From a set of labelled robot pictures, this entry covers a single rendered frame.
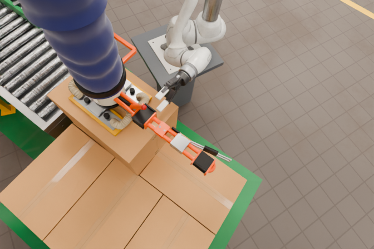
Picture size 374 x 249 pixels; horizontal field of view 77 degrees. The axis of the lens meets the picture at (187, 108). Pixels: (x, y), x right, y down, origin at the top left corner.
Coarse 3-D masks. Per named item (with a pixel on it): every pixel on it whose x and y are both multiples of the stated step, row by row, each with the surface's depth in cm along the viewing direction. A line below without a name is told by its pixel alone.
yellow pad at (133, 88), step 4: (128, 80) 132; (132, 84) 130; (128, 88) 129; (132, 88) 126; (136, 88) 129; (140, 88) 130; (128, 92) 128; (132, 92) 126; (136, 92) 128; (144, 92) 129; (132, 96) 127; (136, 100) 126; (140, 100) 127
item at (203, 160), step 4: (200, 152) 104; (204, 152) 104; (196, 156) 103; (200, 156) 103; (204, 156) 104; (208, 156) 104; (196, 160) 103; (200, 160) 103; (204, 160) 103; (208, 160) 103; (212, 160) 103; (192, 164) 106; (196, 164) 102; (200, 164) 102; (204, 164) 102; (208, 164) 102; (212, 164) 102; (200, 168) 105; (204, 168) 101; (208, 168) 102; (204, 172) 105
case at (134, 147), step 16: (48, 96) 127; (64, 96) 127; (64, 112) 143; (80, 112) 124; (160, 112) 128; (176, 112) 135; (96, 128) 121; (128, 128) 123; (144, 128) 123; (112, 144) 119; (128, 144) 119; (144, 144) 120; (160, 144) 151; (128, 160) 116; (144, 160) 140
